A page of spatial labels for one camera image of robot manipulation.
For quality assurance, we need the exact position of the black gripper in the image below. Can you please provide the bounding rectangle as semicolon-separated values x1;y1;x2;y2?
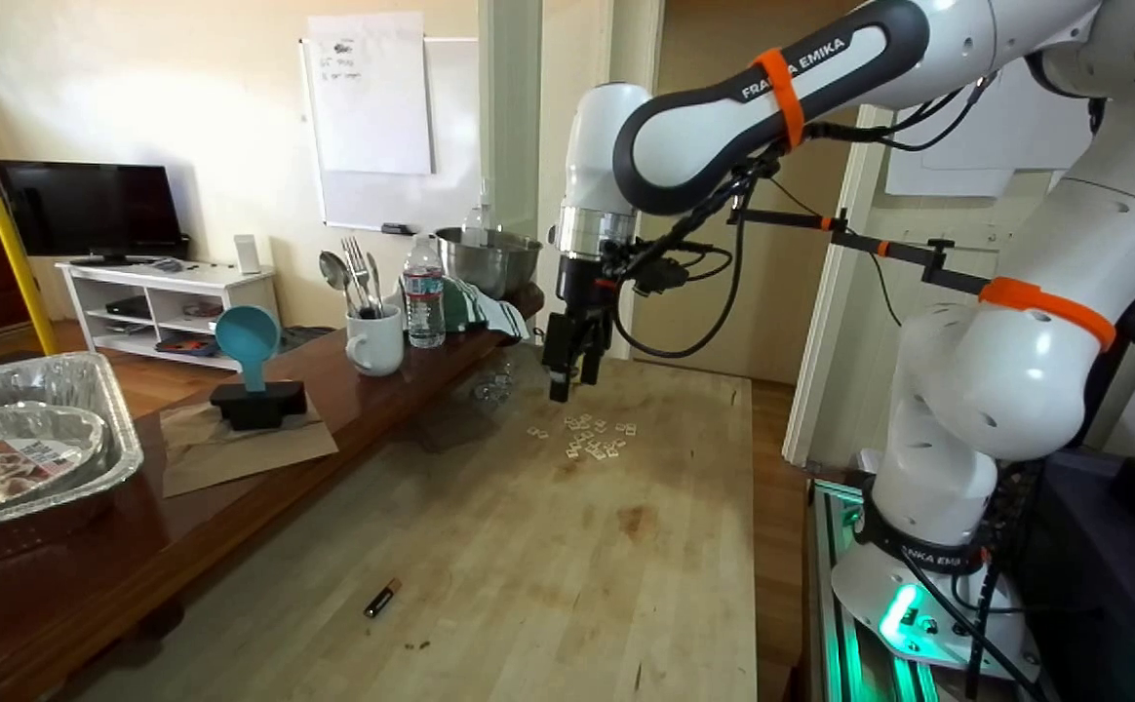
544;252;625;407

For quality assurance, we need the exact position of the clear plastic wrap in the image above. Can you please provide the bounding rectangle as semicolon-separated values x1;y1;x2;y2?
465;357;526;409

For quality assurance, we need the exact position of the green striped white towel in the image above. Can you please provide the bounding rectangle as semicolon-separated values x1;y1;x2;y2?
439;277;539;350

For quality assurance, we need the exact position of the steel mixing bowl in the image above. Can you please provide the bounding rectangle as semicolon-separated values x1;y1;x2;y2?
439;227;544;299

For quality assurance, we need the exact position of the clear plastic water bottle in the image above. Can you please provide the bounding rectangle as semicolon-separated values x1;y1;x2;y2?
396;229;447;350

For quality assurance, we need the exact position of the clear pump dispenser bottle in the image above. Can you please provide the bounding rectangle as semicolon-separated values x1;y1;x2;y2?
460;196;500;248

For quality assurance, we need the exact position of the white mug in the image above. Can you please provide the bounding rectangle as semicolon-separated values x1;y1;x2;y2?
343;305;410;383

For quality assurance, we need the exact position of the pale kitchen utensil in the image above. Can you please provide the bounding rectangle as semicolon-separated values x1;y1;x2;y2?
340;235;387;316

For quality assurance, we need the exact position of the metal spoon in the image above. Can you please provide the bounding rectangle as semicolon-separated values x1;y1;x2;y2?
317;246;360;316

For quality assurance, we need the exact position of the black marker pen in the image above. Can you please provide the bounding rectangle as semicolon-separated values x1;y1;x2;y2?
360;578;404;624

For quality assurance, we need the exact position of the black base block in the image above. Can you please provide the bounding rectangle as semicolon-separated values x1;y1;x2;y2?
206;380;310;433

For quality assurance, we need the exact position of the teal plastic funnel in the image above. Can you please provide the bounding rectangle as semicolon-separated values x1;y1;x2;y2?
210;305;284;394

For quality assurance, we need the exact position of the white flipchart paper sheet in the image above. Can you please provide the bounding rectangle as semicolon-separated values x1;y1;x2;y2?
304;10;438;179

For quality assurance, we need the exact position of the small white box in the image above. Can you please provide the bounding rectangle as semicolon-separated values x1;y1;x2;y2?
231;229;263;277

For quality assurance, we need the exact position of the brown cardboard sheet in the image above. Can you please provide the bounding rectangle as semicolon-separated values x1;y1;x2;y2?
152;387;343;502

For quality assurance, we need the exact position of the white shelf unit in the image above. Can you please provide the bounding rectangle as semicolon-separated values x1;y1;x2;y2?
55;257;284;373

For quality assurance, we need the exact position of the whiteboard with handwriting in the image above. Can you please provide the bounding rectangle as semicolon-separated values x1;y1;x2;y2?
880;53;1097;204

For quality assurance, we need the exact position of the large aluminium foil tray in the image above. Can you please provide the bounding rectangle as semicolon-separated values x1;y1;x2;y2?
0;346;146;545

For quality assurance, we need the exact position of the black flat screen television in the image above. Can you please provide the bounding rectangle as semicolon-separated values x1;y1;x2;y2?
0;156;196;264

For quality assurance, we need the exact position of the brown wooden counter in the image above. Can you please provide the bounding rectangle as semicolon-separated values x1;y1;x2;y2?
0;277;549;702

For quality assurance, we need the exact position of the yellow stick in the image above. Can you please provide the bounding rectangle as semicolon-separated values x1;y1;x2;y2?
0;192;61;357

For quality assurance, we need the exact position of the small crumpled foil tray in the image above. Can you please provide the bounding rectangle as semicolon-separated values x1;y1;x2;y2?
0;399;110;524

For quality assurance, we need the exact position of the dark blue cabinet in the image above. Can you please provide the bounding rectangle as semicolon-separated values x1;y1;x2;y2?
1016;443;1135;702

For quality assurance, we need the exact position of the wall whiteboard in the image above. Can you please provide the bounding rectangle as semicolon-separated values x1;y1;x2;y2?
296;31;488;235

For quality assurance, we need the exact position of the black camera mount rod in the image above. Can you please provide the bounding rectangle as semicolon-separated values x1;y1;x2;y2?
731;198;998;299

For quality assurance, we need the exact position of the aluminium mounting frame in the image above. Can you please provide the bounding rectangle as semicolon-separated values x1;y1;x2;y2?
802;473;1050;702

